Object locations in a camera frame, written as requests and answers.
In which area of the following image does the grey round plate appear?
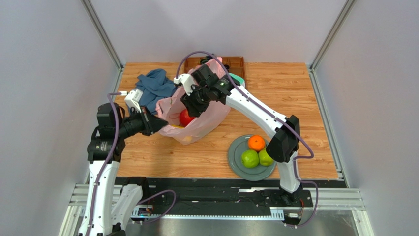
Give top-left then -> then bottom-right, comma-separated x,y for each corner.
227,135 -> 276,181

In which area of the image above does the blue crumpled cloth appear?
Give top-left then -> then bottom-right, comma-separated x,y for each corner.
135,68 -> 177,115

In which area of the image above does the yellow fake fruit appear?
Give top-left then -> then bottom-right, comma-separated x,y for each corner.
171,124 -> 185,129

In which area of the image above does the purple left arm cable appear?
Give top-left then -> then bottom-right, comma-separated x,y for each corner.
85,92 -> 177,236

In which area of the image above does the teal white sock right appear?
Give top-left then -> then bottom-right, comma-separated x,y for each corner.
229,73 -> 245,87

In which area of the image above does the aluminium frame rail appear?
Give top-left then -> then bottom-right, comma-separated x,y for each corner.
59,183 -> 375,236

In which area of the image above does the green fake apple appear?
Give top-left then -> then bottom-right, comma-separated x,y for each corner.
241,149 -> 259,168

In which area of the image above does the pink translucent plastic bag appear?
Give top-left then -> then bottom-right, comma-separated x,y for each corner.
156,67 -> 230,145

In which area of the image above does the wooden compartment tray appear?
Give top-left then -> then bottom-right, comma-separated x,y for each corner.
183,56 -> 246,80

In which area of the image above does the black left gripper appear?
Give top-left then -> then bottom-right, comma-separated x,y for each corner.
116,105 -> 168,139

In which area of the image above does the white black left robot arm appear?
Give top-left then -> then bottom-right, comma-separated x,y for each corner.
78,102 -> 168,236

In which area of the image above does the orange fake fruit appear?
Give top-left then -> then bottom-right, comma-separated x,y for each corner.
247,135 -> 266,152

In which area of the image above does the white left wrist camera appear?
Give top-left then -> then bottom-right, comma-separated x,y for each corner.
120,88 -> 143,113

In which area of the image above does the red fake fruit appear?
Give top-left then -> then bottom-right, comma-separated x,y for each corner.
179,109 -> 195,127

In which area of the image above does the green fake pear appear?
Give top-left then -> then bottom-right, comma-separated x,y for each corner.
258,148 -> 275,166

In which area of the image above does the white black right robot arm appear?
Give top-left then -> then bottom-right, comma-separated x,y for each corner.
174,65 -> 302,195

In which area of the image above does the dark rolled sock back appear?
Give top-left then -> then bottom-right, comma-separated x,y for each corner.
199,54 -> 215,65

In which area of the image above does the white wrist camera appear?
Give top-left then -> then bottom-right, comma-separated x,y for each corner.
174,73 -> 197,96
120,88 -> 143,113

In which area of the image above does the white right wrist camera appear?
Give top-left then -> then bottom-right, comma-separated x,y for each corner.
174,73 -> 197,96

